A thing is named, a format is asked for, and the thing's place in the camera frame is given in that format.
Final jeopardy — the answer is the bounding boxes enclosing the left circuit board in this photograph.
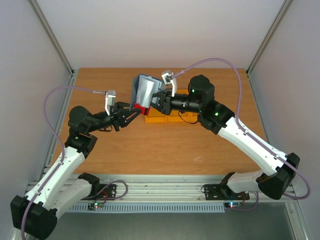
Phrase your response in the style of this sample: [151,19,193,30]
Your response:
[87,202,104,211]

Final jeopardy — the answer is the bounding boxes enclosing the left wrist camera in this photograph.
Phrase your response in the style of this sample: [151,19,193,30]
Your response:
[104,90,116,116]

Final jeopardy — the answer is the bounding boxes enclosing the left aluminium frame post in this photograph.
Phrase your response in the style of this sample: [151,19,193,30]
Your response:
[27,0,74,76]

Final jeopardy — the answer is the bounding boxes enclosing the blue card holder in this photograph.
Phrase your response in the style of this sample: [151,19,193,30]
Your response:
[129,74,165,109]

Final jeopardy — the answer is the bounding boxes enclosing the right yellow bin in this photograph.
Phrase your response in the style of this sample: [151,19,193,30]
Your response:
[187,112,198,123]

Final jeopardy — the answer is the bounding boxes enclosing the circuit board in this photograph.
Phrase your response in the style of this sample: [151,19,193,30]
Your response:
[224,201,244,209]
[87,202,104,211]

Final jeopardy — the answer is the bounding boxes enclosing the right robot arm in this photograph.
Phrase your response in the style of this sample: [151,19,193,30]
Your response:
[151,73,300,200]

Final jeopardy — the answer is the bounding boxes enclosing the right aluminium frame post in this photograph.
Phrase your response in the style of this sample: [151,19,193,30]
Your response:
[246,0,296,76]

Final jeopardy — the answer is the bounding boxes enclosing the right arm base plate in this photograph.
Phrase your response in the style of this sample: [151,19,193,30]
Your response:
[200,184,250,201]

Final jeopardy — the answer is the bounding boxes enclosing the yellow bin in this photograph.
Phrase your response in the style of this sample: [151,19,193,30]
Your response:
[144,108,168,123]
[167,110,190,123]
[187,112,198,123]

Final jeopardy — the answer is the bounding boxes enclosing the aluminium frame post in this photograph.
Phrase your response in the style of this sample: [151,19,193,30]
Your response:
[27,0,74,76]
[246,0,296,76]

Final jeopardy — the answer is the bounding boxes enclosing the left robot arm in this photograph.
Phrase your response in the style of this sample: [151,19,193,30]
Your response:
[10,102,141,240]

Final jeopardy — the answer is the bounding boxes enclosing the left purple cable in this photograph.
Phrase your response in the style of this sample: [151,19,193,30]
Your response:
[20,85,108,240]

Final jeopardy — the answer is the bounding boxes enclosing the grey slotted cable duct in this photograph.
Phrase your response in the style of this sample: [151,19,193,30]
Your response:
[69,202,225,214]

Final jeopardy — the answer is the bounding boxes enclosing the left yellow bin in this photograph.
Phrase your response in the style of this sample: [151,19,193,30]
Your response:
[144,108,168,123]

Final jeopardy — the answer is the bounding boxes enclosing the aluminium rail base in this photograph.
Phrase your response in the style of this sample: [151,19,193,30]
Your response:
[22,173,298,204]

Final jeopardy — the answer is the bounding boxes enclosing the red credit card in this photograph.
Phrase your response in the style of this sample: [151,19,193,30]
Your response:
[134,103,150,116]

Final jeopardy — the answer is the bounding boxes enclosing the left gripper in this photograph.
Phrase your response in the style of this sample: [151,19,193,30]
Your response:
[87,101,142,133]

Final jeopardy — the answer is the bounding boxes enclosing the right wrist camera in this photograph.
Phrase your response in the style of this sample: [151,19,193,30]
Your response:
[161,70,178,97]

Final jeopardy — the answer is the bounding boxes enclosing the middle yellow bin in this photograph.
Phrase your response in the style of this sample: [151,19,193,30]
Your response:
[167,110,190,123]

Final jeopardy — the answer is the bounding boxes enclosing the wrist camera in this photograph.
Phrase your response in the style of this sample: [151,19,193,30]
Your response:
[161,70,178,97]
[104,90,116,116]

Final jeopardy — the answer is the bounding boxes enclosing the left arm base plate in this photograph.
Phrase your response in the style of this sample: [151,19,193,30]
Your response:
[82,184,117,201]

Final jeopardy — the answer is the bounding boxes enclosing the right circuit board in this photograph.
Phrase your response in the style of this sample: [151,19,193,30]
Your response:
[224,201,244,209]

